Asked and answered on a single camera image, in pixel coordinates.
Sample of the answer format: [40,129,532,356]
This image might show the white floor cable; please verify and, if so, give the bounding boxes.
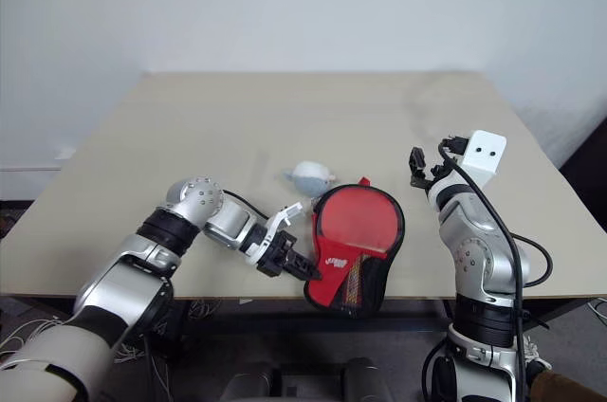
[586,298,607,328]

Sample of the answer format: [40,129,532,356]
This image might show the dark metal table frame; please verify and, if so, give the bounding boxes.
[0,295,594,333]

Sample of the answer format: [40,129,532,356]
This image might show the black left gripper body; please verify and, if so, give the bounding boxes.
[256,229,299,279]

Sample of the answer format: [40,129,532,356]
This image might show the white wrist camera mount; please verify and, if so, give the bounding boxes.
[243,201,304,265]
[460,129,509,186]

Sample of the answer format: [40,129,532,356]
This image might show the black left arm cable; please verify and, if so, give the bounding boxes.
[221,189,270,222]

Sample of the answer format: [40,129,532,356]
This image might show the thin black looped cable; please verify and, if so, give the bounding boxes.
[420,340,450,402]

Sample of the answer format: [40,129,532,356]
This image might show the red table tennis paddle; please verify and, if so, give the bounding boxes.
[315,185,402,312]

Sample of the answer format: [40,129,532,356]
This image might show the white tangled wires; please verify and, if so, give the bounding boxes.
[0,299,225,402]

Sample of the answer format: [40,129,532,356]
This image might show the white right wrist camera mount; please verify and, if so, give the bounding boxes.
[460,129,509,186]

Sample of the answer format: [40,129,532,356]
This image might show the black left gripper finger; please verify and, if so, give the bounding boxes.
[287,249,323,279]
[283,261,319,283]

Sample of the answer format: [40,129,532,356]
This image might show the dark furniture piece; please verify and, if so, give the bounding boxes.
[558,116,607,236]

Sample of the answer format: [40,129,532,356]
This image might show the dark grey rounded shape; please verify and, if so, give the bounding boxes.
[221,360,282,402]
[342,356,395,402]

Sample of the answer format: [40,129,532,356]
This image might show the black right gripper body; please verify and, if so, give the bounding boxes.
[425,153,465,186]

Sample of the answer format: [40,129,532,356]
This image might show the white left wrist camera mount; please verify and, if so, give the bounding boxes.
[243,201,304,265]

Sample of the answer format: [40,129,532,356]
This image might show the red and black paddle case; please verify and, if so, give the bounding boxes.
[302,176,407,320]

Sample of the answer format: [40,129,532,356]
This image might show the white and grey plush toy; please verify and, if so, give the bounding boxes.
[274,160,340,198]

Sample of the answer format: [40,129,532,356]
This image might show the brown object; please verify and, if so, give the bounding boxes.
[529,369,607,402]

